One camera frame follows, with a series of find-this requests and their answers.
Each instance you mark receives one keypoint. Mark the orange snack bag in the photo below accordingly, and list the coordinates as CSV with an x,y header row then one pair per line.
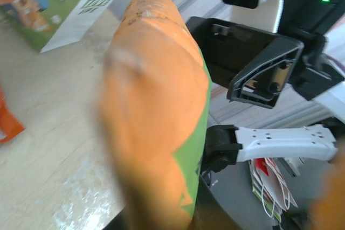
x,y
9,122

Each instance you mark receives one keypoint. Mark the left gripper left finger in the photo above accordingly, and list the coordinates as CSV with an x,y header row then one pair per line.
x,y
116,222

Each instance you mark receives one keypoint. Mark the red white paper bag stack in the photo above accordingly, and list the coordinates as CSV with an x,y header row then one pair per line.
x,y
277,189

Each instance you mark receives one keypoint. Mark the orange green Krax chips bag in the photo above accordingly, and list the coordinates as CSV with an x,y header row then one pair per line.
x,y
156,92

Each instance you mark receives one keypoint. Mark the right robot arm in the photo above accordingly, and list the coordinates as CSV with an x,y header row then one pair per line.
x,y
283,143

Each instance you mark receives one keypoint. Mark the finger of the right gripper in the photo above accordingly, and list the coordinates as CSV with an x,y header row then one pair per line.
x,y
229,47
264,90

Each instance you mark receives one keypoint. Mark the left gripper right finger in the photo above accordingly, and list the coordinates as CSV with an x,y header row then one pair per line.
x,y
215,211

